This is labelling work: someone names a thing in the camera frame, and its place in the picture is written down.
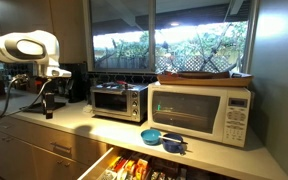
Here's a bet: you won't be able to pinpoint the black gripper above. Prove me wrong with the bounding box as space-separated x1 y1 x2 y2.
41 91 56 120

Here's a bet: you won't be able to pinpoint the silver toaster oven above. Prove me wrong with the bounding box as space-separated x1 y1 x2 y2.
89 82 149 124

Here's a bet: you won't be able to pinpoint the white microwave oven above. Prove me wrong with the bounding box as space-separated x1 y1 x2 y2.
146 81 253 149

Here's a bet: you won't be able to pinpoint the white crumpled paper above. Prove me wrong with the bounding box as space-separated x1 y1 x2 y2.
82 104 95 115

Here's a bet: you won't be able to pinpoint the black coffee maker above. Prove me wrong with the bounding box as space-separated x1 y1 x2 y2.
59 62 89 104

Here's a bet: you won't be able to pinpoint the pair of cabinet knobs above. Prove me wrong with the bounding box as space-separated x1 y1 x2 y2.
56 158 72 168
1 135 14 143

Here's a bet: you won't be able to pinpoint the dark small flat item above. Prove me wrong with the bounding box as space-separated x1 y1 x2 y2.
100 81 118 89

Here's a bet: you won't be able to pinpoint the open wooden drawer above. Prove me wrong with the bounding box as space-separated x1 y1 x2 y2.
77 145 238 180

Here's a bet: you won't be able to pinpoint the red and yellow packet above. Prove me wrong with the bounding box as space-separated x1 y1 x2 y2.
108 155 124 172

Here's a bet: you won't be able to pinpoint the teal bowl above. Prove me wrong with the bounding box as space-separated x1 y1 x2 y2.
140 129 162 146

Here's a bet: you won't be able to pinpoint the orange packet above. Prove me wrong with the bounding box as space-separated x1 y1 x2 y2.
133 158 150 180

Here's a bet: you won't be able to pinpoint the dark blue bowl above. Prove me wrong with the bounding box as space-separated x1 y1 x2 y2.
160 133 185 154

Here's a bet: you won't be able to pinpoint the lattice garden fence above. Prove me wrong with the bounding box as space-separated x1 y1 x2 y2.
155 54 242 73

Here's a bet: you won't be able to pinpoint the dark brown long dish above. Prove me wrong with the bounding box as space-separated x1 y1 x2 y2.
163 69 232 80

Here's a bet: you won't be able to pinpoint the wooden serving tray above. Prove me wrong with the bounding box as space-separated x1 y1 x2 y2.
156 70 254 88

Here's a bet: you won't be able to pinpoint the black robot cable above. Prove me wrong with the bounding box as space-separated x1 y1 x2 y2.
0 73 29 126
18 78 53 113

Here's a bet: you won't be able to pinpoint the long metal drawer handle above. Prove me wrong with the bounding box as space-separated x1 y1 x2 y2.
49 141 73 152

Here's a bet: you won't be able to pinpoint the white-handled utensil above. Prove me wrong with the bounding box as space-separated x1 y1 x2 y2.
157 134 189 145

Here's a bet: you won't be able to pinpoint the grey window frame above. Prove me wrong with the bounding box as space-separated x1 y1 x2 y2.
82 0 260 75

